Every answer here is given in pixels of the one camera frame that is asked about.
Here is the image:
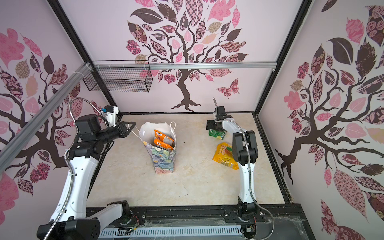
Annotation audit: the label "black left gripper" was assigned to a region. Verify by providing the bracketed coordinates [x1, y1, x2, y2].
[95, 121, 136, 144]

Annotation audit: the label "black wire basket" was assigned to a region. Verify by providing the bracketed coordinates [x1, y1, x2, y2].
[83, 60, 153, 93]

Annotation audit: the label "orange white snack bag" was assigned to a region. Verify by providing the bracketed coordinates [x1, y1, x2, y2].
[154, 130, 174, 145]
[154, 138, 174, 152]

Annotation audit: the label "aluminium rail left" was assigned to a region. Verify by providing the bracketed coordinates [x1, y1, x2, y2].
[1, 63, 91, 173]

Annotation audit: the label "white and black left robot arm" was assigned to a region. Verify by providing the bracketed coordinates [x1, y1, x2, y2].
[37, 115, 136, 240]

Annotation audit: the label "white slotted cable duct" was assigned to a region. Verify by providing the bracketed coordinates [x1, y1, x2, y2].
[99, 226, 243, 240]

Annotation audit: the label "green snack bag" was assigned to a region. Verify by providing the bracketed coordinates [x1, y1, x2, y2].
[209, 130, 227, 140]

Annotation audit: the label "aluminium rail back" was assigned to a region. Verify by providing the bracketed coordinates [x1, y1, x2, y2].
[94, 62, 277, 70]

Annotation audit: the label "black base frame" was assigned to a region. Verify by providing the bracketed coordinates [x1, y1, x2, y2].
[106, 204, 316, 240]

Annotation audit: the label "aluminium rail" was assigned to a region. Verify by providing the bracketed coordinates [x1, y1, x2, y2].
[94, 62, 277, 70]
[1, 63, 91, 173]

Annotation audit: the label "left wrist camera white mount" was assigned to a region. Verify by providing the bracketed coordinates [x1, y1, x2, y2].
[102, 106, 119, 127]

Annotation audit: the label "yellow snack bag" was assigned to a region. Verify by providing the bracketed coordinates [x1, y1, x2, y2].
[213, 143, 239, 170]

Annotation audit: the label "floral paper bag white handles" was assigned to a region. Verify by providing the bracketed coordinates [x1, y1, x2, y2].
[135, 122, 177, 174]

